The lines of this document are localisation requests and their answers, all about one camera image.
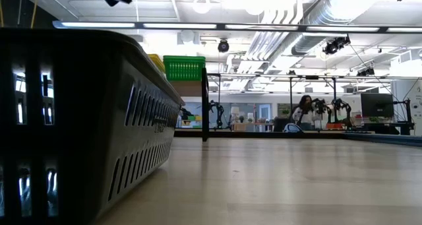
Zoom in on yellow strap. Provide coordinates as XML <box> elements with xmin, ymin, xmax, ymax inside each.
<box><xmin>30</xmin><ymin>0</ymin><xmax>40</xmax><ymax>30</ymax></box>

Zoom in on round white lamp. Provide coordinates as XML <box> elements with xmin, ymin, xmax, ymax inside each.
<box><xmin>193</xmin><ymin>0</ymin><xmax>212</xmax><ymax>15</ymax></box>

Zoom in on black background rig frame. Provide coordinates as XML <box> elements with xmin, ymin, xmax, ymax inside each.
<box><xmin>217</xmin><ymin>73</ymin><xmax>338</xmax><ymax>132</ymax></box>

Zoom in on black monitor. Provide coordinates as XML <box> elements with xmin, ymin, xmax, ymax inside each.
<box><xmin>360</xmin><ymin>92</ymin><xmax>395</xmax><ymax>119</ymax></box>

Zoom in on black ceiling spotlight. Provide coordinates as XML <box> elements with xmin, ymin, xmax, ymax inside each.
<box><xmin>357</xmin><ymin>66</ymin><xmax>376</xmax><ymax>77</ymax></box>
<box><xmin>322</xmin><ymin>36</ymin><xmax>351</xmax><ymax>56</ymax></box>

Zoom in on yellow plastic basket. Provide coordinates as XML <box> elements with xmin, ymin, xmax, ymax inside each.
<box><xmin>147</xmin><ymin>53</ymin><xmax>167</xmax><ymax>79</ymax></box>

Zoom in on black dome camera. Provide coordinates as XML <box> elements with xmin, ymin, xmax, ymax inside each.
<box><xmin>217</xmin><ymin>39</ymin><xmax>231</xmax><ymax>53</ymax></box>

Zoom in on white round device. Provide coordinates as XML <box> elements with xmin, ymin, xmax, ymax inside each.
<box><xmin>283</xmin><ymin>122</ymin><xmax>303</xmax><ymax>133</ymax></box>

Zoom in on black plastic basket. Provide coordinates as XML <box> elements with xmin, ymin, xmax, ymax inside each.
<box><xmin>0</xmin><ymin>27</ymin><xmax>185</xmax><ymax>225</ymax></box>

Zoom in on green plastic basket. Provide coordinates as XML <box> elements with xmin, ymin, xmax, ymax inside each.
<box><xmin>162</xmin><ymin>55</ymin><xmax>206</xmax><ymax>82</ymax></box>

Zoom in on silver air duct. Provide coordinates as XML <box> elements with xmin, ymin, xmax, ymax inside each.
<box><xmin>289</xmin><ymin>0</ymin><xmax>383</xmax><ymax>57</ymax></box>

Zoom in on person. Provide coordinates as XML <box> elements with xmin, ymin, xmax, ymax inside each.
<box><xmin>291</xmin><ymin>94</ymin><xmax>319</xmax><ymax>132</ymax></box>

